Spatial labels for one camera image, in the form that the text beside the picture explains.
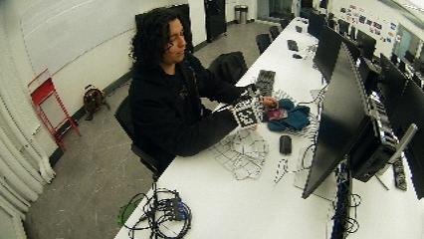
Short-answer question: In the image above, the brown backpack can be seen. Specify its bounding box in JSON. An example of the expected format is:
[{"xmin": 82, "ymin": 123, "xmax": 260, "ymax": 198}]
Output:
[{"xmin": 82, "ymin": 84, "xmax": 111, "ymax": 121}]

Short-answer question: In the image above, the white radiator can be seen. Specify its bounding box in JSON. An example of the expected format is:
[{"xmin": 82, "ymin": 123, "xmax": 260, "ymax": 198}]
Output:
[{"xmin": 0, "ymin": 83, "xmax": 57, "ymax": 233}]

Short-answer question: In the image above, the blue cable bundle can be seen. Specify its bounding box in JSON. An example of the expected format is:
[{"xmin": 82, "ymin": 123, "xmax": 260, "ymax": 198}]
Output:
[{"xmin": 328, "ymin": 165, "xmax": 362, "ymax": 239}]

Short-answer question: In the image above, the black keyboard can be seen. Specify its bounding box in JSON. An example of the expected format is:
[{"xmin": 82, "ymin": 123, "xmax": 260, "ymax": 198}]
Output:
[{"xmin": 253, "ymin": 69, "xmax": 276, "ymax": 98}]

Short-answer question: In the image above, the white whiteboard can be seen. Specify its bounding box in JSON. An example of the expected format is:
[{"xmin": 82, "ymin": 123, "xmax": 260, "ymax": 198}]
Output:
[{"xmin": 17, "ymin": 0, "xmax": 177, "ymax": 78}]

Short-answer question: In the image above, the row of black monitors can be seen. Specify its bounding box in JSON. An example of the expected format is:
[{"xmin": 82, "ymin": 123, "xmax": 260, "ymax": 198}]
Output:
[{"xmin": 298, "ymin": 6, "xmax": 424, "ymax": 200}]

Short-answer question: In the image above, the white marker cube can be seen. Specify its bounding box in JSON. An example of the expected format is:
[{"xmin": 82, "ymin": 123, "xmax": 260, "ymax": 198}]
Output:
[{"xmin": 229, "ymin": 99, "xmax": 264, "ymax": 130}]

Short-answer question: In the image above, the white paper sheet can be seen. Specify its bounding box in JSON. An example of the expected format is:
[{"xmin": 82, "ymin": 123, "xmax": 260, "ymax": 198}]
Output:
[{"xmin": 292, "ymin": 167, "xmax": 338, "ymax": 203}]

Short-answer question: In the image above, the black computer mouse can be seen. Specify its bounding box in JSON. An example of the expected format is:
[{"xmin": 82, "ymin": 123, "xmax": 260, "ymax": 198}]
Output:
[{"xmin": 277, "ymin": 134, "xmax": 293, "ymax": 155}]

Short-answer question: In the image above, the the person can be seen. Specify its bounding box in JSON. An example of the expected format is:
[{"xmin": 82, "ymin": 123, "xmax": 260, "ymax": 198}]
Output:
[{"xmin": 126, "ymin": 7, "xmax": 265, "ymax": 173}]

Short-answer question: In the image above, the white grid patterned cloth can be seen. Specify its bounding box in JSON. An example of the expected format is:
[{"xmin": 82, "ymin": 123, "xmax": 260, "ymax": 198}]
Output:
[{"xmin": 208, "ymin": 127, "xmax": 269, "ymax": 181}]

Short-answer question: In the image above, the green strap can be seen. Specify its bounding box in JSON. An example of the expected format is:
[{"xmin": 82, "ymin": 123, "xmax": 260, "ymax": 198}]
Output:
[{"xmin": 116, "ymin": 196, "xmax": 144, "ymax": 228}]

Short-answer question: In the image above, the black cabinet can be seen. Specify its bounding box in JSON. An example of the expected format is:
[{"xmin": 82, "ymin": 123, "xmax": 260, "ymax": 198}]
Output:
[{"xmin": 203, "ymin": 0, "xmax": 228, "ymax": 44}]

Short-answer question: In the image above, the bundle of black cables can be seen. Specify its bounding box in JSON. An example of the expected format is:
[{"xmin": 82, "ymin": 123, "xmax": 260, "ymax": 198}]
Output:
[{"xmin": 122, "ymin": 187, "xmax": 193, "ymax": 239}]

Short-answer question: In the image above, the black computer box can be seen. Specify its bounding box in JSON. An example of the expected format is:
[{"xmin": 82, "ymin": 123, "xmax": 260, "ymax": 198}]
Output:
[{"xmin": 349, "ymin": 114, "xmax": 398, "ymax": 183}]

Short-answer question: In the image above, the large black monitor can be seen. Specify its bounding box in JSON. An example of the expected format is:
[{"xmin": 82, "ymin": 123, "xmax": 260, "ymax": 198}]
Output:
[{"xmin": 300, "ymin": 43, "xmax": 373, "ymax": 200}]

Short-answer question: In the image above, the maroon cloth piece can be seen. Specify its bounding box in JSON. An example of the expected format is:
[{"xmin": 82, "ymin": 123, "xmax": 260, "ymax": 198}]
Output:
[{"xmin": 265, "ymin": 109, "xmax": 288, "ymax": 121}]

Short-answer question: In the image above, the red folding step ladder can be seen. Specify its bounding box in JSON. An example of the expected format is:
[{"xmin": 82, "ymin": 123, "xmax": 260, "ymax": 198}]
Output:
[{"xmin": 26, "ymin": 68, "xmax": 83, "ymax": 152}]

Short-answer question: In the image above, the black power strip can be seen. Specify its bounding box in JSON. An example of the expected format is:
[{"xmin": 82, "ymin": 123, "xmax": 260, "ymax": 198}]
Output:
[{"xmin": 391, "ymin": 156, "xmax": 407, "ymax": 192}]

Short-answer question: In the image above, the teal cloth garment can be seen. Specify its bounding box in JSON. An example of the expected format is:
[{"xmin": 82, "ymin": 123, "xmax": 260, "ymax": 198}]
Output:
[{"xmin": 264, "ymin": 98, "xmax": 310, "ymax": 132}]

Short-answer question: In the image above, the black white striped cable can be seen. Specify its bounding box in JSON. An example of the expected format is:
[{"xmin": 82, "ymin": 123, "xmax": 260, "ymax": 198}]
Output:
[{"xmin": 271, "ymin": 157, "xmax": 289, "ymax": 184}]

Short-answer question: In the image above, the black chair with jacket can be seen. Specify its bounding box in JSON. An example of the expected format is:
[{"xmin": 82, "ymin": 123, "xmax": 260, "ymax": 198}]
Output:
[{"xmin": 208, "ymin": 51, "xmax": 248, "ymax": 86}]

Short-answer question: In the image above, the silver trash can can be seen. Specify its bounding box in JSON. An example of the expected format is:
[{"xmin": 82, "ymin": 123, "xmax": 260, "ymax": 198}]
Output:
[{"xmin": 232, "ymin": 4, "xmax": 249, "ymax": 25}]

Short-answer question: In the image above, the small black device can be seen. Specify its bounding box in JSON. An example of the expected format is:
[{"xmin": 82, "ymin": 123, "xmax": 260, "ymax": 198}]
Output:
[{"xmin": 285, "ymin": 39, "xmax": 300, "ymax": 53}]

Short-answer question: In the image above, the black office chair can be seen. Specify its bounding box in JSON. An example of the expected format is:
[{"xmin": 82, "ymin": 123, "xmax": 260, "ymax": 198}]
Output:
[{"xmin": 114, "ymin": 96, "xmax": 166, "ymax": 183}]

